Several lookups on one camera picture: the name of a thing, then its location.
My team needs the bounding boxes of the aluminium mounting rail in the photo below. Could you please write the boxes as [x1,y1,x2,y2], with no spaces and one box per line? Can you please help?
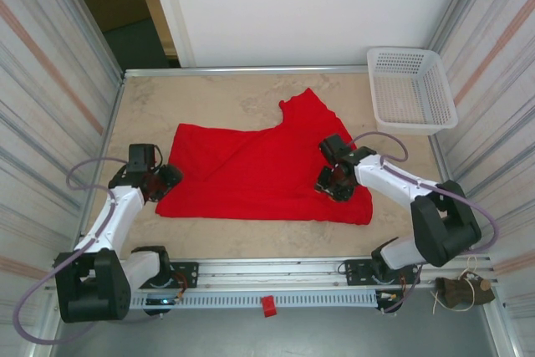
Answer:
[49,258,494,291]

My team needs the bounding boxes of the red t-shirt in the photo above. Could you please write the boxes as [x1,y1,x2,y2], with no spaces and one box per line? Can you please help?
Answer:
[155,87,374,227]

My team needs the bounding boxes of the red plastic block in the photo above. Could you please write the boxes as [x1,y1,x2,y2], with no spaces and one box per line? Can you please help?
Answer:
[261,295,279,319]

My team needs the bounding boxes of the door frame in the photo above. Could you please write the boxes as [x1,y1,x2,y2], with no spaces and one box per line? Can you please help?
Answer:
[128,0,196,69]

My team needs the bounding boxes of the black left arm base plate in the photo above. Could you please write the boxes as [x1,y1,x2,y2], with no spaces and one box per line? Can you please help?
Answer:
[137,262,200,290]

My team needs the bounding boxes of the brown pouch with string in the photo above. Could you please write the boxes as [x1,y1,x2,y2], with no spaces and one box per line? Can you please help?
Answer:
[432,254,497,314]

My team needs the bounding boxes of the white slotted cable duct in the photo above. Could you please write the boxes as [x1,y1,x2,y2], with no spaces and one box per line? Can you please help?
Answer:
[125,289,380,310]

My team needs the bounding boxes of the white perforated plastic basket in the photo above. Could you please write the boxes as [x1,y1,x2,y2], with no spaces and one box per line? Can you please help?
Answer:
[366,46,459,136]

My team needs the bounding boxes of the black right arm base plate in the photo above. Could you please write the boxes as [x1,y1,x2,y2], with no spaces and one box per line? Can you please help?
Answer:
[343,259,402,288]

